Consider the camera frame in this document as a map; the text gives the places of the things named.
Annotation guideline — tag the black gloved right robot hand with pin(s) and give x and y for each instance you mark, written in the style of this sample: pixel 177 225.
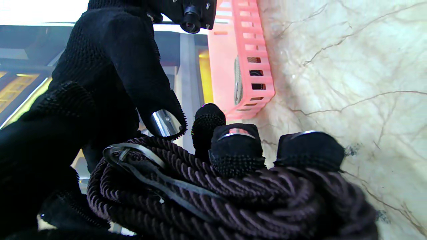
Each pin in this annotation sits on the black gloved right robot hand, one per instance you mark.
pixel 120 50

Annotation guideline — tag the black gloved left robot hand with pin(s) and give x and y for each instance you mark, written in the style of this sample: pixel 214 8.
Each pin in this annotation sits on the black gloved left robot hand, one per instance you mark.
pixel 40 166

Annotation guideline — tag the pink plastic storage basket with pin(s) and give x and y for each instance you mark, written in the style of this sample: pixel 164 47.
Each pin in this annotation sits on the pink plastic storage basket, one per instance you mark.
pixel 223 66

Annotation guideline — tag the beige woven belt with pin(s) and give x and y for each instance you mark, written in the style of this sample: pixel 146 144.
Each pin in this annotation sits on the beige woven belt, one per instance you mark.
pixel 238 80

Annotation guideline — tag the dark brown belt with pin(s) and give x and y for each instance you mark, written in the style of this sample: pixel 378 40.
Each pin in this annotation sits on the dark brown belt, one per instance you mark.
pixel 250 206

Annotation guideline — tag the raised counter orange glow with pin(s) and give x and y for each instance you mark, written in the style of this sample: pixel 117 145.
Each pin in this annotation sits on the raised counter orange glow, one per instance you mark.
pixel 190 66

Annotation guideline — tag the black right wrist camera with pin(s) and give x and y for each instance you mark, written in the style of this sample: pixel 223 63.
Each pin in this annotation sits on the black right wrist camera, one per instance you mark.
pixel 190 13

